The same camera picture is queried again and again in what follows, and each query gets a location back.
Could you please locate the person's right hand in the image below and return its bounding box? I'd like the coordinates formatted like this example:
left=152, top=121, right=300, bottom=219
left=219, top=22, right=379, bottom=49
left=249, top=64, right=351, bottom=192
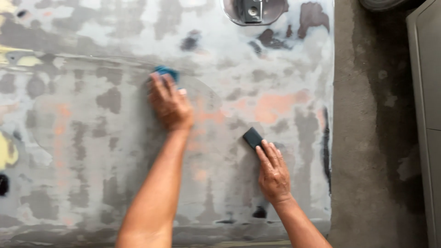
left=255, top=139, right=293, bottom=205

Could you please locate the person's left hand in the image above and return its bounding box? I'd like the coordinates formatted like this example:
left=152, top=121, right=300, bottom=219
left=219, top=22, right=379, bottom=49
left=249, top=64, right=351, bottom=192
left=147, top=73, right=195, bottom=133

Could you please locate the blue cloth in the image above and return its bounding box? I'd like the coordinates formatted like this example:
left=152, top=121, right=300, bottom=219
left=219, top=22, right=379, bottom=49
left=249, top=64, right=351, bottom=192
left=153, top=65, right=180, bottom=83

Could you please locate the dark sanding block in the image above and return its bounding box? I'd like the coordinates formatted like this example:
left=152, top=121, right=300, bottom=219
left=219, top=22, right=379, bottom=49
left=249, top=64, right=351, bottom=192
left=242, top=127, right=265, bottom=150

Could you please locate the sanded grey car door panel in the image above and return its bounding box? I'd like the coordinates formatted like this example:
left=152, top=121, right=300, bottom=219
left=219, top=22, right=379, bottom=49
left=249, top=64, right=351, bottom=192
left=0, top=0, right=335, bottom=248

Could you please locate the grey car body panel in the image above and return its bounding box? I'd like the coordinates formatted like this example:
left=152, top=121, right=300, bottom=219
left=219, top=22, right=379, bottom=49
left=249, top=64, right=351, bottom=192
left=405, top=0, right=441, bottom=248

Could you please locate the black tyre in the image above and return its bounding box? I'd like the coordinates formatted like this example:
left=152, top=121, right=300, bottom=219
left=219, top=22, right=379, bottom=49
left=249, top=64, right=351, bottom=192
left=358, top=0, right=411, bottom=12

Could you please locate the door handle recess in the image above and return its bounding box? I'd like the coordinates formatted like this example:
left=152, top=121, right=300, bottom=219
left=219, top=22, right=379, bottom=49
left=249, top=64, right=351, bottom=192
left=220, top=0, right=289, bottom=27

